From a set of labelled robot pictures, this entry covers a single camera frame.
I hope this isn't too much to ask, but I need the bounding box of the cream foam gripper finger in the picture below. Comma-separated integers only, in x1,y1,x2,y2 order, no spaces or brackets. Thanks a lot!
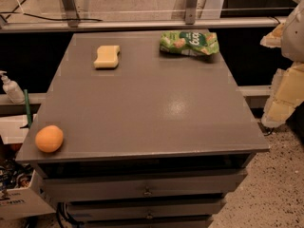
260,23,284,48
261,62,304,128

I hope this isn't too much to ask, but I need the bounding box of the yellow sponge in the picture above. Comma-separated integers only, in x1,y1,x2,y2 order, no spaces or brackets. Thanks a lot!
93,46,120,69

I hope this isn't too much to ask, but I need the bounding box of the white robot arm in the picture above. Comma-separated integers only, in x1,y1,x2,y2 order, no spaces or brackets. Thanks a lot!
260,1,304,128

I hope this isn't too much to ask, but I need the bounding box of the green snack bag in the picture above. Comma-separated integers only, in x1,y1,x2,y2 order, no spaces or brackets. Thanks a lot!
160,30,219,56

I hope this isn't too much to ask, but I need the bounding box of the grey drawer cabinet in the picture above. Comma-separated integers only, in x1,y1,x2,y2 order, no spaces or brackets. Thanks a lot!
17,31,268,228

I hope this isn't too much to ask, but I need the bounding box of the orange fruit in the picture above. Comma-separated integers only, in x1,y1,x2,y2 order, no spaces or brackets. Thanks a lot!
35,125,64,153

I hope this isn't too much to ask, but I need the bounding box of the green stick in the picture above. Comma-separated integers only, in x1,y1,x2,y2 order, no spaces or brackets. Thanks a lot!
24,89,32,128

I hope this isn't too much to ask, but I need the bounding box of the white pump bottle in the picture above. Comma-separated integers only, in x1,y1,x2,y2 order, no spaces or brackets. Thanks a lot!
0,70,25,104

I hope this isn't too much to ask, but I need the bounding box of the white cardboard box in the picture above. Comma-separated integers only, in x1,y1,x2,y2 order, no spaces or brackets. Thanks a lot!
0,171,56,219

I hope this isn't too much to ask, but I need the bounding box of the metal window frame rail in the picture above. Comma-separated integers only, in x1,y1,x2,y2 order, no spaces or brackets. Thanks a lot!
0,16,287,33

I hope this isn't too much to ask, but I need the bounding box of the black cable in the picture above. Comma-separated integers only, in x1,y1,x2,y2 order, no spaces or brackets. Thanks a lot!
0,11,104,23

